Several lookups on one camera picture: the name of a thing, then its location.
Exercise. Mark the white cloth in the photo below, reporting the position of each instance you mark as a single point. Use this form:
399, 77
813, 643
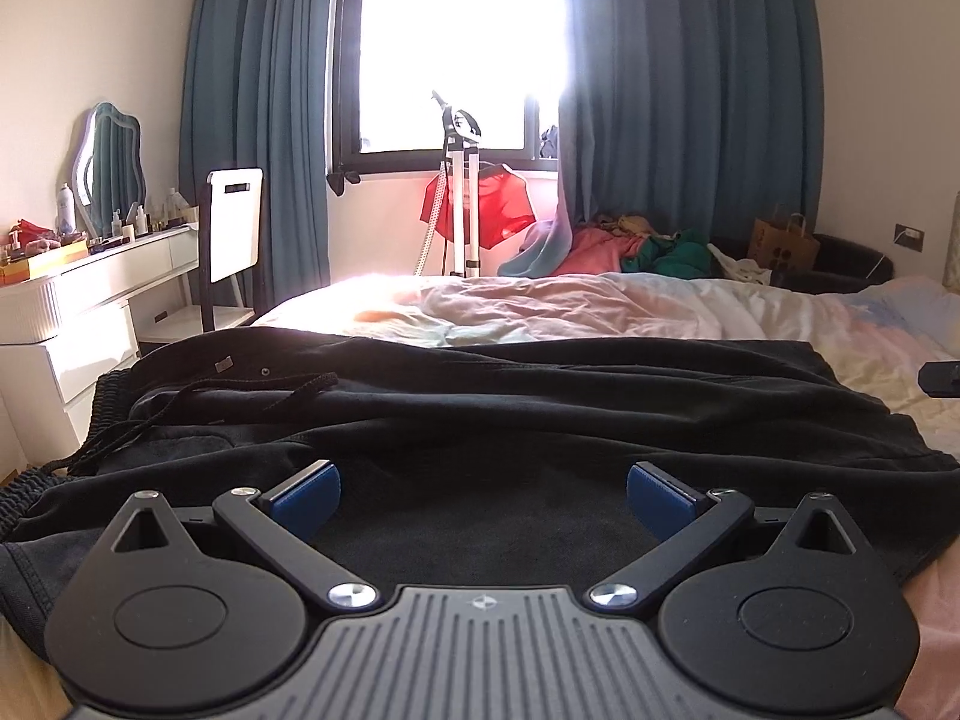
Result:
742, 268

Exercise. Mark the dark framed window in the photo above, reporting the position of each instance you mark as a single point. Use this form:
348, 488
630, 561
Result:
442, 52

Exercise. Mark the wall socket with plug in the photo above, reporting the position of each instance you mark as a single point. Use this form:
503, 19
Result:
910, 237

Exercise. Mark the garment steamer stand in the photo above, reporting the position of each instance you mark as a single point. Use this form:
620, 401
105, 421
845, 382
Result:
459, 187

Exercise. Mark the beige cloth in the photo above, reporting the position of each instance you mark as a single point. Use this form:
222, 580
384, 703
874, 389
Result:
634, 225

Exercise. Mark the red pouch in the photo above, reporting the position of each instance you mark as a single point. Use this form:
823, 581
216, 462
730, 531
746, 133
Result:
34, 230

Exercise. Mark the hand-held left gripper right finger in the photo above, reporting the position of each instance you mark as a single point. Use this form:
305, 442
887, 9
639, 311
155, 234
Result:
661, 501

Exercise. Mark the brown paper bag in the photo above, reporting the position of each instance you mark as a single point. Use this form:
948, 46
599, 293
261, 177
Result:
784, 244

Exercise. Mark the blue curtain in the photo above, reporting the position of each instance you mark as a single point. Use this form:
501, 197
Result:
255, 112
675, 75

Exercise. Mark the black armchair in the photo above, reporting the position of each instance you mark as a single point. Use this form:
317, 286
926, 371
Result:
847, 262

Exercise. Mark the red garment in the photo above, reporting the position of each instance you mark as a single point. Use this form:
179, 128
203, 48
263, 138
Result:
502, 206

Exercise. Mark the pastel bed blanket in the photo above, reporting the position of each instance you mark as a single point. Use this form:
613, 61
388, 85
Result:
600, 304

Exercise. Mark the orange box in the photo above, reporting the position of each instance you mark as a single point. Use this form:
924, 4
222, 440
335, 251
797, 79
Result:
41, 261

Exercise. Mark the light blue cloth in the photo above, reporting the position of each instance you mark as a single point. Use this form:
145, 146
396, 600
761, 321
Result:
540, 251

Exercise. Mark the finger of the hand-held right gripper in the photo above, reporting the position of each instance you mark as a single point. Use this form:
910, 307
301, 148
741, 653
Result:
941, 379

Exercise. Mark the black hanging object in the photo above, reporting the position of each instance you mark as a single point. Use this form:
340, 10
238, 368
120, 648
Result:
343, 180

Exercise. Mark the white spray bottle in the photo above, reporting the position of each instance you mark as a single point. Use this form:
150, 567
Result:
67, 210

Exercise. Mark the wavy framed mirror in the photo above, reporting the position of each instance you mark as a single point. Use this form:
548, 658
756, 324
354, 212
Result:
112, 165

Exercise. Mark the black pants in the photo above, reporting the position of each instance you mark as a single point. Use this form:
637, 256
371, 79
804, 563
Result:
525, 405

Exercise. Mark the pink cloth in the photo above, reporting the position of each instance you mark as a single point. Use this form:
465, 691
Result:
596, 251

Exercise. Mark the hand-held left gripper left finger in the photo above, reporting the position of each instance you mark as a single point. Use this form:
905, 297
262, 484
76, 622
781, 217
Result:
304, 501

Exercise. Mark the white tufted headboard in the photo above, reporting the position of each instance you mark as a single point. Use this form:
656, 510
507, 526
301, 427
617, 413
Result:
955, 240

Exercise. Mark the white dressing table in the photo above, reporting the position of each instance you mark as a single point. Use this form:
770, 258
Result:
82, 315

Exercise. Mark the white backed chair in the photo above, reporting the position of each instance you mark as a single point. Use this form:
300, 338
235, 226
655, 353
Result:
236, 221

